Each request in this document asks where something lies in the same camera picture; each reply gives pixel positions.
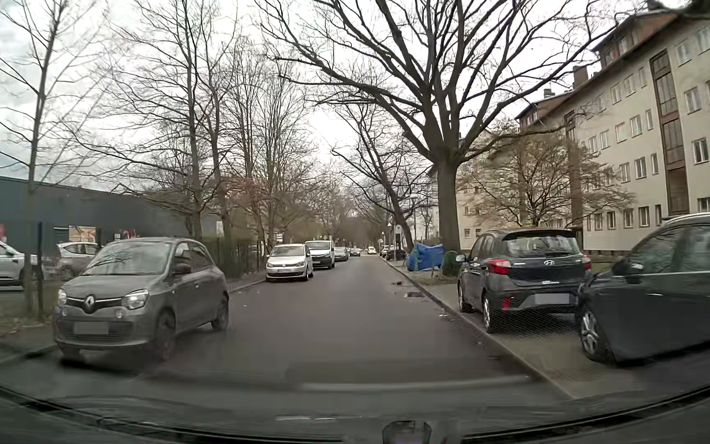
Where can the pale apartment building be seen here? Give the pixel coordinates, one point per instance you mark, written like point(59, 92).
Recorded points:
point(475, 213)

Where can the silver car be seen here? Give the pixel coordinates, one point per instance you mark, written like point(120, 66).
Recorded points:
point(74, 256)

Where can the blue tarpaulin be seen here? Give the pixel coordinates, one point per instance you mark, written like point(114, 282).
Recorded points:
point(424, 256)

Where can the row of parked cars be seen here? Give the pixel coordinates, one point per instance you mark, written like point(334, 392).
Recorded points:
point(347, 251)
point(392, 252)

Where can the paved parking strip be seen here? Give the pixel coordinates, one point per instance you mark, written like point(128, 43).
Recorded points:
point(552, 345)

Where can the grey small car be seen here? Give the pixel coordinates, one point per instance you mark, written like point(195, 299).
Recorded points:
point(139, 296)

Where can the white hatchback car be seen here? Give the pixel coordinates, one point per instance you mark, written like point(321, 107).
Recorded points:
point(288, 261)

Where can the dark blue car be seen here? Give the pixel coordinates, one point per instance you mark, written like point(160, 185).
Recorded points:
point(669, 290)

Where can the dark grey low building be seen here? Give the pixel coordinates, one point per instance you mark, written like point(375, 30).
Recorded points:
point(53, 209)

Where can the thin bare tree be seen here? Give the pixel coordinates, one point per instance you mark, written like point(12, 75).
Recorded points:
point(37, 154)

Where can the row of bare trees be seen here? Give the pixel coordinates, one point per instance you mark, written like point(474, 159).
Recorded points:
point(232, 154)
point(386, 179)

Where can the large bare tree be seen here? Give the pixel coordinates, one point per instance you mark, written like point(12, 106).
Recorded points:
point(447, 154)

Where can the pavement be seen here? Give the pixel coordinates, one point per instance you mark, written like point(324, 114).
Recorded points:
point(16, 339)

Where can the white van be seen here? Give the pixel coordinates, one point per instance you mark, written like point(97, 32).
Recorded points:
point(320, 251)

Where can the beige apartment building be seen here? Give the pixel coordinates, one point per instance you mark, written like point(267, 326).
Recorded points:
point(669, 123)

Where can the dark grey hatchback car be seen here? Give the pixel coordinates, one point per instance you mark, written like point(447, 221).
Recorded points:
point(524, 274)

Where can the dark metal fence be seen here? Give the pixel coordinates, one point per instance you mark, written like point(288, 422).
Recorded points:
point(235, 256)

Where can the car's own bonnet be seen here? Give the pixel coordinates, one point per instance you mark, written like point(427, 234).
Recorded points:
point(355, 413)

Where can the bare tree with brown leaves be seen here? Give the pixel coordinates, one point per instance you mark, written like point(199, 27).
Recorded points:
point(540, 179)

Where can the grey asphalt road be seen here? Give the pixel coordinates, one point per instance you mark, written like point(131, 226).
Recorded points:
point(342, 320)

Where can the road sign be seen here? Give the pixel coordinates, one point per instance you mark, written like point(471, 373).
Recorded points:
point(398, 237)

